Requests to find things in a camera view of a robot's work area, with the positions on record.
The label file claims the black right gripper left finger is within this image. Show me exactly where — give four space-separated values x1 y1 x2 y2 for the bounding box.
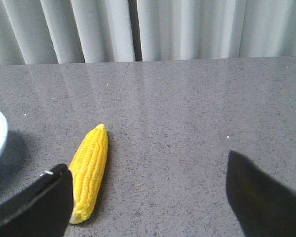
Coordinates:
0 164 73 237

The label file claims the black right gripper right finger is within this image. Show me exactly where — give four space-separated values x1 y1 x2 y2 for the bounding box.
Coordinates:
226 151 296 237

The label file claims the yellow corn cob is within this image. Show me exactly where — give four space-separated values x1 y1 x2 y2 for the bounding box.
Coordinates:
69 124 108 224

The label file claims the white pleated curtain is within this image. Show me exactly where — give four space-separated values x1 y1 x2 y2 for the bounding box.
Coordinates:
0 0 296 65

